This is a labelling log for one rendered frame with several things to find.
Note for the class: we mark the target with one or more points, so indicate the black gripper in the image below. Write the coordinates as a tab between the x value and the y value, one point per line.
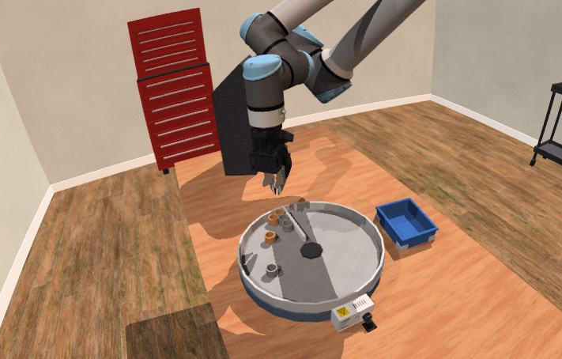
279	163

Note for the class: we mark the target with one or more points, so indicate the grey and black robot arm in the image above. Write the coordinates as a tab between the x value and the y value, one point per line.
279	36

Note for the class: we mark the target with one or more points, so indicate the grey metal bushing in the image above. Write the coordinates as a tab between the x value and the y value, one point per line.
287	225
274	272
282	217

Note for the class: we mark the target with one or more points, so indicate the round grey turntable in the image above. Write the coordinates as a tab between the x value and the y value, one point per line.
326	266

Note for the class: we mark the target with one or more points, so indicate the blue crate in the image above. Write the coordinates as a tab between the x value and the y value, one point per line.
405	223

